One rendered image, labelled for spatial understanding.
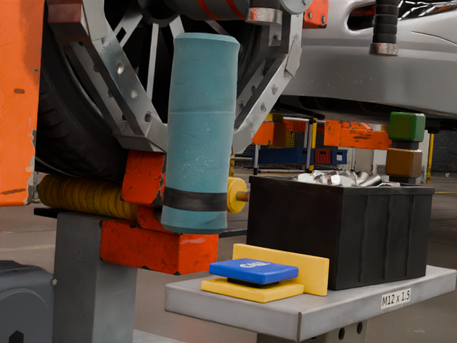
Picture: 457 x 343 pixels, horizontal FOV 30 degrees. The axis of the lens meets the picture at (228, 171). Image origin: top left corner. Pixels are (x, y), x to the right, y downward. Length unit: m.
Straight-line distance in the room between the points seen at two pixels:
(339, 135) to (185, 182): 6.38
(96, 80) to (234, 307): 0.43
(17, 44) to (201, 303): 0.33
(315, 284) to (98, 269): 0.53
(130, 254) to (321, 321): 0.51
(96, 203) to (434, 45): 2.66
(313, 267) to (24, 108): 0.35
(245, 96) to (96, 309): 0.43
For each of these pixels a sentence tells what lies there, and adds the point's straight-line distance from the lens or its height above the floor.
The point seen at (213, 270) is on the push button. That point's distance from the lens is 0.89.
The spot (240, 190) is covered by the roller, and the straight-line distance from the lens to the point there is 1.39.
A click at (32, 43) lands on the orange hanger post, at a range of 0.94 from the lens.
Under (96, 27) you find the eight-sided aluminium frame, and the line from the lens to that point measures 1.11.
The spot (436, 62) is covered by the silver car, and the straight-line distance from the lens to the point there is 3.87.
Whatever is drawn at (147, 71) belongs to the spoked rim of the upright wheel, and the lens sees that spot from 1.35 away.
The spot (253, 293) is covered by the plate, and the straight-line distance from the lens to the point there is 0.86.
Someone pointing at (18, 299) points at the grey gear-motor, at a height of 0.38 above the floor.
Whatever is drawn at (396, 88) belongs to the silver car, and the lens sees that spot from 3.86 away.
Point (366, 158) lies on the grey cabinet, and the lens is 9.39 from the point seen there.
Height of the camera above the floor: 0.62
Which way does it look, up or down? 3 degrees down
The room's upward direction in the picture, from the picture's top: 4 degrees clockwise
